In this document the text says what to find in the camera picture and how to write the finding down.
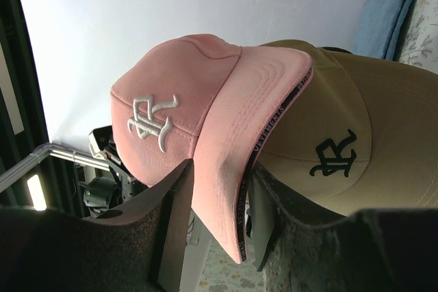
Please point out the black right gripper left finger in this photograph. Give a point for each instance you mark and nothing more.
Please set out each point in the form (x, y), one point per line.
(136, 246)

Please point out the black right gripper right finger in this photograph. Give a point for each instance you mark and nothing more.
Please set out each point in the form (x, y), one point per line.
(301, 246)

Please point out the beige corduroy cap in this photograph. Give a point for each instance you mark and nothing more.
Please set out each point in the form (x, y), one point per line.
(363, 134)

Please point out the pink cap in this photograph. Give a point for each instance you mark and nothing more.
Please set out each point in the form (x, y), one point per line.
(201, 98)

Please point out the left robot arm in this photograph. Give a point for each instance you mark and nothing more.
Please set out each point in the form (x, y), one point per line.
(104, 193)

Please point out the folded blue cloth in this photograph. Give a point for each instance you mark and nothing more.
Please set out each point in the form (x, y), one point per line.
(379, 28)

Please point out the aluminium mounting rail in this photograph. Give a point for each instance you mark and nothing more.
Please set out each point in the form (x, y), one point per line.
(37, 156)

